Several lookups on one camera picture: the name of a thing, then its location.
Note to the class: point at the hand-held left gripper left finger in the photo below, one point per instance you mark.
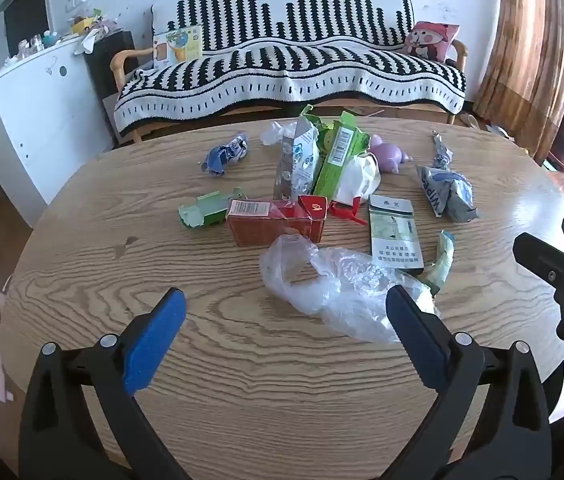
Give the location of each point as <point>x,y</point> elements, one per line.
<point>154,345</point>

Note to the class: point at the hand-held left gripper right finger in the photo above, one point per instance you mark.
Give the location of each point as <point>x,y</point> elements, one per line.
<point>419,340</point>

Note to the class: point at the large white paper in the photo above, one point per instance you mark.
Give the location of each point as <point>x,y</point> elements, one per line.
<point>359,180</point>

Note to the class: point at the green and white wrapper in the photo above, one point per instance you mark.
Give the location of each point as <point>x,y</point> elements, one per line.
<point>442,260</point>

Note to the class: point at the clear plastic bag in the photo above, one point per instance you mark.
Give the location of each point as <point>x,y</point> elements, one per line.
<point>342,280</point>

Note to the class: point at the white and green cigarette pack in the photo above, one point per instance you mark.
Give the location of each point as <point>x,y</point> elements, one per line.
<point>394,235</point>

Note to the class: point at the grey wipes packet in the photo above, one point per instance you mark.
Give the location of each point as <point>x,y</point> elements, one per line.
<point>449,192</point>

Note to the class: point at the crushed small green carton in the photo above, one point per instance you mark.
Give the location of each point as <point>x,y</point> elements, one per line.
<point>207,212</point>

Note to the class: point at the silver crumpled wrapper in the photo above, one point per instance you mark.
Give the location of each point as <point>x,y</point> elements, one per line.
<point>442,152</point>

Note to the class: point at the beige slipper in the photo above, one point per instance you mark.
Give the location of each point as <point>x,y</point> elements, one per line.
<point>472,121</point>

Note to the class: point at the red cardboard box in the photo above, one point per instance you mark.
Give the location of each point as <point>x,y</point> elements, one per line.
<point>272,230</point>

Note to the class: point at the purple toy pig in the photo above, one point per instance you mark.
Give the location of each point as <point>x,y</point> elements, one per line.
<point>387,156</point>

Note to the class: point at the brown curtain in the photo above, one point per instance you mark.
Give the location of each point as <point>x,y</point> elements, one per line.
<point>522,60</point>

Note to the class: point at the tall green carton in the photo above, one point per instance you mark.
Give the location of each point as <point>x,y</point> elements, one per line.
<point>339,155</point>

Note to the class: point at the blue crumpled wrapper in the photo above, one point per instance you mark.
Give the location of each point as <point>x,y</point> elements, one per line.
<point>224,155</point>

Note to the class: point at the silver snack bag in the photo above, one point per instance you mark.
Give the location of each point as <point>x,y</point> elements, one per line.
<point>299,160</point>

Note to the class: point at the small white crumpled paper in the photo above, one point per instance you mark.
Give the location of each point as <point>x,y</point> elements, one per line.
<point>274,134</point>

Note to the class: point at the pink cartoon cushion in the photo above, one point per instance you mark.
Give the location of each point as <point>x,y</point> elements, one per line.
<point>429,40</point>

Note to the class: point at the white cabinet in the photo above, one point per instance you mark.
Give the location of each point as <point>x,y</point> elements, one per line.
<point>37,110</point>

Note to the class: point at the black cabinet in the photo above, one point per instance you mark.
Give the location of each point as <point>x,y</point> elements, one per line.
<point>107,60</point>

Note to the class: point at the black and white striped blanket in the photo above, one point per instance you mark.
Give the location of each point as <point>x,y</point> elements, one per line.
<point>287,75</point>

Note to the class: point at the colourful picture book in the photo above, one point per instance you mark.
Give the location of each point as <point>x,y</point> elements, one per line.
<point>177,47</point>

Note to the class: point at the row of small bottles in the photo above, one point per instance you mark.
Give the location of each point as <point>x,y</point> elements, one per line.
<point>37,42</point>

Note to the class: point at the pile of papers and toys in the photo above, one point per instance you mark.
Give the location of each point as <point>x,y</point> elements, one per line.
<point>92,25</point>

